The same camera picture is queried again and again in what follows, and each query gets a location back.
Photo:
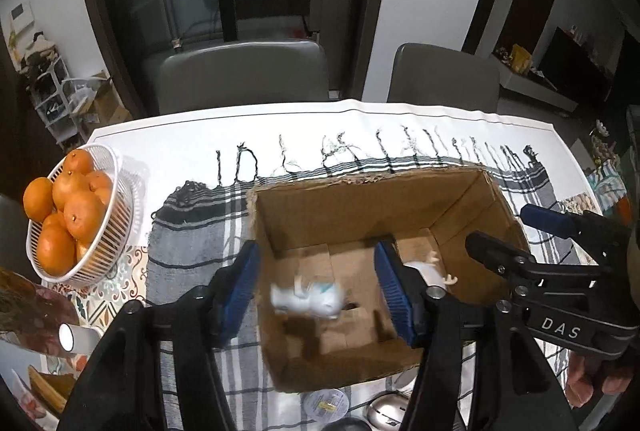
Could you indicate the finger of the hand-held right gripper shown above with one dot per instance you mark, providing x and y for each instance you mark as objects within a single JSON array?
[
  {"x": 500, "y": 253},
  {"x": 545, "y": 218}
]

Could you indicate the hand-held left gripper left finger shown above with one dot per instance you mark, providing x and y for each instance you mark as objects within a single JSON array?
[{"x": 240, "y": 291}]

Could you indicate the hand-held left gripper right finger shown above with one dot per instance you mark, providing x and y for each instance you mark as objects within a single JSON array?
[{"x": 395, "y": 296}]

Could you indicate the white toy figure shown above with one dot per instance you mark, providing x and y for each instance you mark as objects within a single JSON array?
[{"x": 320, "y": 298}]

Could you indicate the brown cardboard box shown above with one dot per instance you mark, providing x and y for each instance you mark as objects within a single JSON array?
[{"x": 350, "y": 211}]

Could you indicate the person's right hand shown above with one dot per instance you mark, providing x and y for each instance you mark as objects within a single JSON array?
[{"x": 600, "y": 378}]

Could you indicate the white toy with antlers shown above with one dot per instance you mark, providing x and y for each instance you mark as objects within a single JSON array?
[{"x": 425, "y": 270}]

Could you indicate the grey checked fringed cloth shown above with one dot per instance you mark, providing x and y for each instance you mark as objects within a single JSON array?
[{"x": 200, "y": 236}]

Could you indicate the floral patterned tablecloth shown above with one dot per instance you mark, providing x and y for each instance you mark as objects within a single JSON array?
[{"x": 120, "y": 291}]

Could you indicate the white television stand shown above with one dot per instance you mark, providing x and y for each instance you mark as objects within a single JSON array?
[{"x": 540, "y": 91}]

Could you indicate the round clear plastic lid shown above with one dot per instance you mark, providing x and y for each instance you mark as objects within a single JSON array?
[{"x": 325, "y": 405}]

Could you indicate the black round object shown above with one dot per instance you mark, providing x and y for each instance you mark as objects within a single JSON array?
[{"x": 350, "y": 426}]

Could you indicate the white plastic slatted basket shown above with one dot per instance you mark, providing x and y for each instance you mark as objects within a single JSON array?
[{"x": 117, "y": 221}]

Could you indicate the black television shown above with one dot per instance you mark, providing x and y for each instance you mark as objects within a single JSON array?
[{"x": 575, "y": 63}]

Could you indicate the yellow bag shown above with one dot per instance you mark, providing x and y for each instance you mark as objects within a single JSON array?
[{"x": 521, "y": 57}]

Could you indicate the white tablecloth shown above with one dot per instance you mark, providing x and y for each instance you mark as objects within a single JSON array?
[{"x": 200, "y": 131}]

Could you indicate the grey dining chair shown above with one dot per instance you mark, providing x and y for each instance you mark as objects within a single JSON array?
[
  {"x": 240, "y": 71},
  {"x": 445, "y": 76}
]

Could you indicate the pile of oranges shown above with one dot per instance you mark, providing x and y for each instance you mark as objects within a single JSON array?
[{"x": 80, "y": 211}]

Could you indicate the dark reddish object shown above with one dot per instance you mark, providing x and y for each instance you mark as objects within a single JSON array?
[{"x": 30, "y": 311}]

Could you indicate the brown woven tray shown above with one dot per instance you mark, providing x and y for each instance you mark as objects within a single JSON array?
[{"x": 50, "y": 388}]

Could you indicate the cardboard boxes on floor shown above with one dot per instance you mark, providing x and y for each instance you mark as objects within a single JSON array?
[{"x": 107, "y": 103}]

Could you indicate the white shelf rack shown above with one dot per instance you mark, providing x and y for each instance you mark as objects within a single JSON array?
[{"x": 55, "y": 101}]

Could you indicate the white wall panel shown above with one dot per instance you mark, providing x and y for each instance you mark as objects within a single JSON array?
[{"x": 21, "y": 17}]

